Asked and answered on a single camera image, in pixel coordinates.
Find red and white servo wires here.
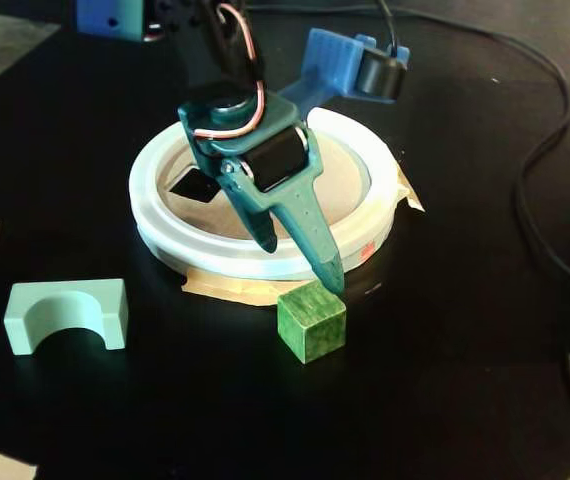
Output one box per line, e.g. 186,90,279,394
192,3,267,142

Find black camera cable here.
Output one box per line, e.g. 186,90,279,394
374,0,402,57

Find green wooden cube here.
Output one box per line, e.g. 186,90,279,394
276,280,347,365

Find long black cable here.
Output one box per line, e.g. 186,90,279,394
244,0,570,291

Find tan tape strip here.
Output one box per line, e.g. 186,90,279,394
393,163,427,214
180,266,311,307

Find white round sorter container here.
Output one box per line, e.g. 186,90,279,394
128,107,400,281

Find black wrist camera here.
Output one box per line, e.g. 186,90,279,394
356,48,407,105

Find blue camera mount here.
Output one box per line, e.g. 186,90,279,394
278,27,411,120

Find teal gripper with motor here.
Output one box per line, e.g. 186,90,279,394
178,93,345,295

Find pale green arch block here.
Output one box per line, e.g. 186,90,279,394
3,278,130,357

